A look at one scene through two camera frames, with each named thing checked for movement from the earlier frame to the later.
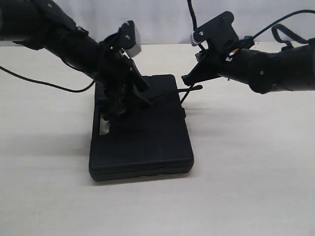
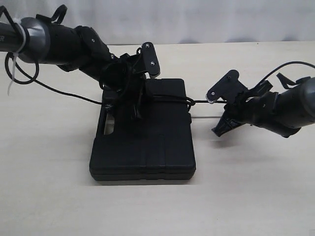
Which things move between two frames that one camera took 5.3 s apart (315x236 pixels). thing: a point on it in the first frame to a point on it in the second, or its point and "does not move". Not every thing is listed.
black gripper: [218, 33] to [229, 88]
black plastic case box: [145, 142] does not move
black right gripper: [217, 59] to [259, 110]
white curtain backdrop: [168, 21] does not move
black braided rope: [192, 88] to [192, 102]
